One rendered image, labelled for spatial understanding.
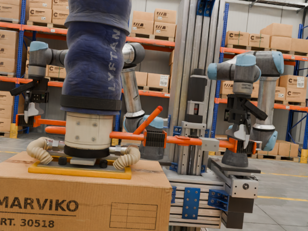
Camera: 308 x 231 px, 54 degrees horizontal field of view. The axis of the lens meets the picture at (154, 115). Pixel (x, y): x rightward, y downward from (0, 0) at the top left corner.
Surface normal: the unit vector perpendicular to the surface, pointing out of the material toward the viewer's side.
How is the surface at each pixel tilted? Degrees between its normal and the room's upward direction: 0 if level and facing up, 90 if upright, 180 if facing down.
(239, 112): 90
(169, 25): 88
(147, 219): 90
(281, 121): 90
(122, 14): 102
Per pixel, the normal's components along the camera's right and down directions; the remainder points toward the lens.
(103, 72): 0.61, -0.12
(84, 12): -0.18, -0.26
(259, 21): 0.07, 0.06
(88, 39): 0.05, -0.27
